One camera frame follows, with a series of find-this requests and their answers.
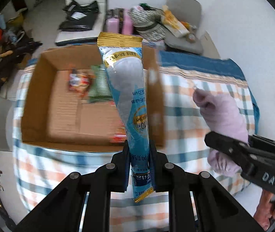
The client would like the pink suitcase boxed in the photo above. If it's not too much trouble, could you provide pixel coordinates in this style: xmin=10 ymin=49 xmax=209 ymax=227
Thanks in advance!
xmin=105 ymin=8 xmax=133 ymax=35

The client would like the grey chair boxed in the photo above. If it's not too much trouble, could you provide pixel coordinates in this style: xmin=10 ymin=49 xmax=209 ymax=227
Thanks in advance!
xmin=164 ymin=0 xmax=203 ymax=55

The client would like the cardboard box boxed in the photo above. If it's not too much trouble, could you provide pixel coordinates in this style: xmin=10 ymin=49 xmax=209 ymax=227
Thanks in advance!
xmin=20 ymin=44 xmax=166 ymax=153

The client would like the blue yellow stick packet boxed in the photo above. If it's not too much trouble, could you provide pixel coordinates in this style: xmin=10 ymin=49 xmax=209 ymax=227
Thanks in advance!
xmin=97 ymin=32 xmax=154 ymax=203

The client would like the black plastic bag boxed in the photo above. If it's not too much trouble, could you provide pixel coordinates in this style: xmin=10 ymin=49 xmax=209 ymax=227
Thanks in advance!
xmin=58 ymin=0 xmax=100 ymax=32

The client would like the red snack packet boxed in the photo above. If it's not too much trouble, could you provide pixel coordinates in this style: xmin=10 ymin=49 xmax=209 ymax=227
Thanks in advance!
xmin=110 ymin=125 xmax=126 ymax=144

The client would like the beige board on floor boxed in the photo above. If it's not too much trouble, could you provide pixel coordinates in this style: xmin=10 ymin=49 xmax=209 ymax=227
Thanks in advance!
xmin=200 ymin=32 xmax=221 ymax=59

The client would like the lilac soft cloth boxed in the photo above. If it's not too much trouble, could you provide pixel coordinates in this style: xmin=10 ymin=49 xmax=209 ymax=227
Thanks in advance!
xmin=193 ymin=89 xmax=248 ymax=177

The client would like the green patterned packet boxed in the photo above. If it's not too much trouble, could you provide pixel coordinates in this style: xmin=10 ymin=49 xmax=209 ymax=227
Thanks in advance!
xmin=87 ymin=65 xmax=113 ymax=103

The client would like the right hand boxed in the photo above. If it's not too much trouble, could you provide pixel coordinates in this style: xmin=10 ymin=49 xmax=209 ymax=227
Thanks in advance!
xmin=253 ymin=190 xmax=275 ymax=231

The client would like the orange snack bag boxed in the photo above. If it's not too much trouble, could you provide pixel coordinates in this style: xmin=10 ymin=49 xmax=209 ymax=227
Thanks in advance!
xmin=68 ymin=69 xmax=95 ymax=98

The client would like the tape roll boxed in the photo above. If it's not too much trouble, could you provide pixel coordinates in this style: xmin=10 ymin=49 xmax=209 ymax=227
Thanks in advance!
xmin=186 ymin=33 xmax=196 ymax=43

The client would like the white chair black frame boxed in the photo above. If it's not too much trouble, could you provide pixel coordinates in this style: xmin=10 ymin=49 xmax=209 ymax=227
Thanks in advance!
xmin=55 ymin=0 xmax=107 ymax=46

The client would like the plaid blanket blue border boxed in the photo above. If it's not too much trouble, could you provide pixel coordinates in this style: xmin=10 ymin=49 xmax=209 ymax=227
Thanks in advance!
xmin=13 ymin=51 xmax=260 ymax=231

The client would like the yellow white snack bag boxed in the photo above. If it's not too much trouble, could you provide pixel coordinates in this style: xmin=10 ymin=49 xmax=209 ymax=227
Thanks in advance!
xmin=161 ymin=5 xmax=189 ymax=38

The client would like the patterned bucket hat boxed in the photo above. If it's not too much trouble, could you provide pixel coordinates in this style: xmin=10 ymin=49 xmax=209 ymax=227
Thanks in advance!
xmin=127 ymin=6 xmax=166 ymax=41

